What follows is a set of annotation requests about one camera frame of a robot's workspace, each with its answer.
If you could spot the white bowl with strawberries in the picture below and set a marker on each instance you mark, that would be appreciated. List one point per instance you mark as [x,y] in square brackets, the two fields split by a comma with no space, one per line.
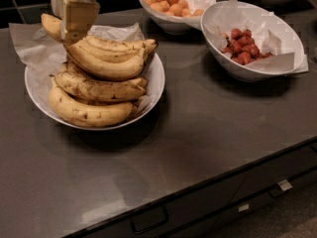
[231,66]

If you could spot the paper liner in strawberry bowl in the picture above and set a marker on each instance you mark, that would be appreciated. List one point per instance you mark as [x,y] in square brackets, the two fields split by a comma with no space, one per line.
[257,23]

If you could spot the pile of red strawberries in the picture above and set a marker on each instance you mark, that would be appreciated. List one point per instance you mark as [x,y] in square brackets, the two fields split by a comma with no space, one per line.
[241,47]

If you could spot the pile of small oranges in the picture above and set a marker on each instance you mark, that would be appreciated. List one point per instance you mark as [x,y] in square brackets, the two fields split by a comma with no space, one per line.
[176,8]

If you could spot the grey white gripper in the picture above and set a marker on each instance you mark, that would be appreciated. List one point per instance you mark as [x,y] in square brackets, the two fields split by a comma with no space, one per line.
[78,17]

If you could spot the white paper under bananas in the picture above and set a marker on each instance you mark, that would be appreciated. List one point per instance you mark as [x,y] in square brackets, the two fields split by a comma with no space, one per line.
[43,56]

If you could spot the large white banana bowl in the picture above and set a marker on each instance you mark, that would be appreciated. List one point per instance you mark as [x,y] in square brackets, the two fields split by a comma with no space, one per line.
[155,80]

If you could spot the black drawer handle left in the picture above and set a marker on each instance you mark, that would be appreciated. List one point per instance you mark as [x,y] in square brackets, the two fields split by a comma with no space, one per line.
[149,220]

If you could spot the hidden middle yellow banana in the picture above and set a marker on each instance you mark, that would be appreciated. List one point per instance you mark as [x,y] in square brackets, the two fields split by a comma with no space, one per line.
[74,69]

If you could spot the spotted brown yellow banana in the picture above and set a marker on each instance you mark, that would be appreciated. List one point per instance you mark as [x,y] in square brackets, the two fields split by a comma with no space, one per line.
[98,90]

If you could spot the white bowl with oranges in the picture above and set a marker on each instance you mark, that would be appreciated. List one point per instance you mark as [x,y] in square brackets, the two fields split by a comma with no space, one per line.
[171,22]

